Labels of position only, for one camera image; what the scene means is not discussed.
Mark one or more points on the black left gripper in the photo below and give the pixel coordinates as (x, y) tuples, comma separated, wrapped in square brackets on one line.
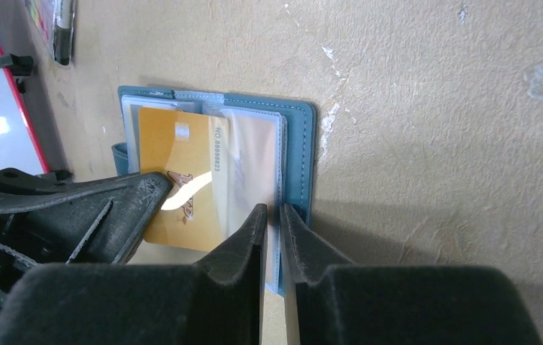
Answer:
[(45, 219)]

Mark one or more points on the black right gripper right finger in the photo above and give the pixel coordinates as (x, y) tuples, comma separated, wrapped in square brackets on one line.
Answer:
[(331, 300)]

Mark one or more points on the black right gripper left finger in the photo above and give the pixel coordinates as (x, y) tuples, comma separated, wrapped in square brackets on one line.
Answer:
[(215, 300)]

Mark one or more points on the gold credit card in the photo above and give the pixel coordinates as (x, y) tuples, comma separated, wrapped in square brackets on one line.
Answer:
[(247, 170), (179, 145)]

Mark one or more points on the blue card holder wallet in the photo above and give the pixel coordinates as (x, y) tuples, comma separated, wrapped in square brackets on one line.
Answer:
[(299, 135)]

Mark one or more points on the small black clip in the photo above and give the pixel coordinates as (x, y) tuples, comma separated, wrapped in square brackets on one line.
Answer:
[(18, 66)]

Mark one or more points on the pack of coloured markers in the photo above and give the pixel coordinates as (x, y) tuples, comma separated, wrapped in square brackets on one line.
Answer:
[(55, 22)]

